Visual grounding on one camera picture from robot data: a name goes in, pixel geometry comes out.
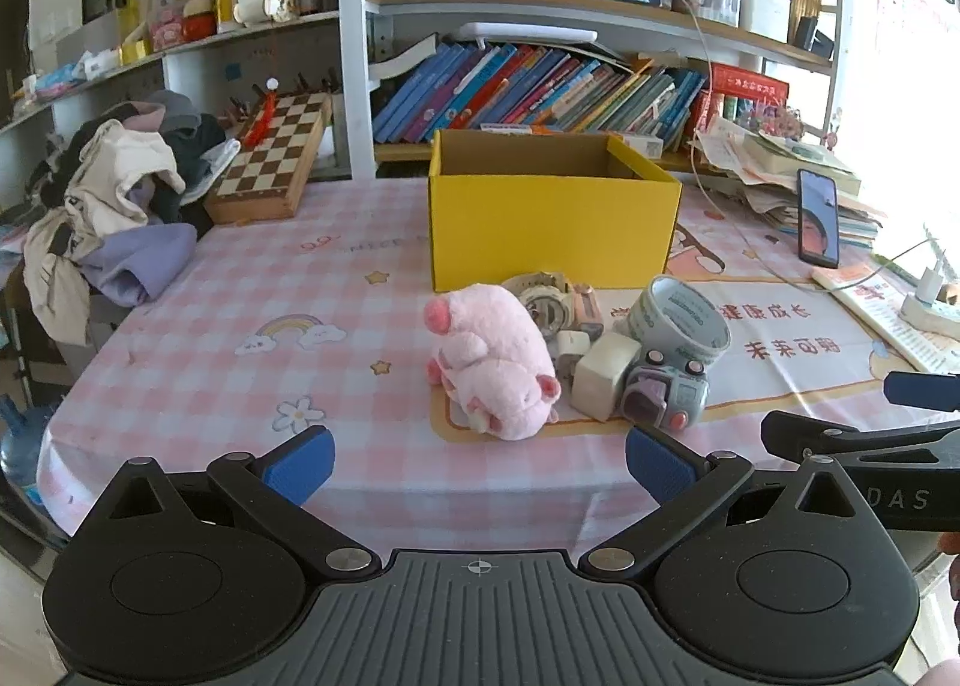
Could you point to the white power strip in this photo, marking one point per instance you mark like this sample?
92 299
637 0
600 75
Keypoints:
934 318

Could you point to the blue water jug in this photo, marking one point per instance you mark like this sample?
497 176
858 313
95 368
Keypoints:
22 446

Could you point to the white bookshelf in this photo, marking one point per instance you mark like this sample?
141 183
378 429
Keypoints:
356 56

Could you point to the person's right hand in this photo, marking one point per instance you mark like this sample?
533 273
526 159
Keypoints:
954 573

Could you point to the red mushroom jar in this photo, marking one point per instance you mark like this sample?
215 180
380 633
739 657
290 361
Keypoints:
199 18

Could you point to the pink checkered tablecloth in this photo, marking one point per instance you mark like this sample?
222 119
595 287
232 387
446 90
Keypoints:
225 356

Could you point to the black box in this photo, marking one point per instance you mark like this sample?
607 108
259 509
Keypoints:
814 37

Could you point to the small pink utility knife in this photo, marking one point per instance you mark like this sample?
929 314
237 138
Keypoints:
586 315

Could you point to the wooden chessboard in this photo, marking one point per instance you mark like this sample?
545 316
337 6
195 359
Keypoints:
274 153

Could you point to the large white power adapter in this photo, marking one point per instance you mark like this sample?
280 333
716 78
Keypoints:
604 375

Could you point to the row of leaning books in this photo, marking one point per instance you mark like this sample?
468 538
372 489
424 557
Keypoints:
525 86

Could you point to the yellow cardboard box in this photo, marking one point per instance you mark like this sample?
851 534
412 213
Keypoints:
555 236

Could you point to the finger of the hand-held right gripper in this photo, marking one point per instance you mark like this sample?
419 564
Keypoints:
922 390
885 442

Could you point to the wall poster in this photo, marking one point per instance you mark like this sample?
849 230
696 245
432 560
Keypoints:
907 3

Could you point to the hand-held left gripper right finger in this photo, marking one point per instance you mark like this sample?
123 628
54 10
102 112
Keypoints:
660 465

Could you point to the red tassel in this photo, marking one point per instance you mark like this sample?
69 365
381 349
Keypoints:
259 123

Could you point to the pink flower decoration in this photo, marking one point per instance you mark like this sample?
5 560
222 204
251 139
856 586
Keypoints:
780 123

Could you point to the stack of papers and books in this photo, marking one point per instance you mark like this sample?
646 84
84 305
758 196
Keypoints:
757 168

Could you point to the white storage container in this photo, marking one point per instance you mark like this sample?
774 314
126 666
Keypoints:
765 14

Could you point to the pink gift box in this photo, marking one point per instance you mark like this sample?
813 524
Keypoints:
169 35

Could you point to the white plug charger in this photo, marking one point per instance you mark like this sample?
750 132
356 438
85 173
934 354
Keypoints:
930 281

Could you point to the pink plush pig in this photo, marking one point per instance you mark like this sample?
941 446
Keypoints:
495 356

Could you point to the black picture frame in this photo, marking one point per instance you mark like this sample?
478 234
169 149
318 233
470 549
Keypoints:
101 3

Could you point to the grey tape roll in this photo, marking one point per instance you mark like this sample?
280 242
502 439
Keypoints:
686 318

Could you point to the white wrist watch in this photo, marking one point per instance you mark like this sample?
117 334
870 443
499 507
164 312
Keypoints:
544 307

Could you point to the small yellow box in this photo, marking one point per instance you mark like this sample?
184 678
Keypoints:
135 41

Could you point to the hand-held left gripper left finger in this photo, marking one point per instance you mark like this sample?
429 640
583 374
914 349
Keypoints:
300 465

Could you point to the white orange booklet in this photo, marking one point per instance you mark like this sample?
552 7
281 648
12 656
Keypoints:
877 307

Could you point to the pile of clothes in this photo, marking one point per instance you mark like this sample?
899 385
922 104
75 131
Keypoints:
120 206

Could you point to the tissue pack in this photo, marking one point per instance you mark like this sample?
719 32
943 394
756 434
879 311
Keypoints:
60 84

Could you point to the black smartphone on stand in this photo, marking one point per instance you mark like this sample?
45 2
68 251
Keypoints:
817 217

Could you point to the yellow white bottle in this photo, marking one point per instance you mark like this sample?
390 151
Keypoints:
225 3

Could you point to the purple grey toy camera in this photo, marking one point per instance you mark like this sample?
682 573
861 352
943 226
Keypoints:
664 393

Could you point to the small white charger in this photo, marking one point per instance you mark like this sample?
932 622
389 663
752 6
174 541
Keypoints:
570 348

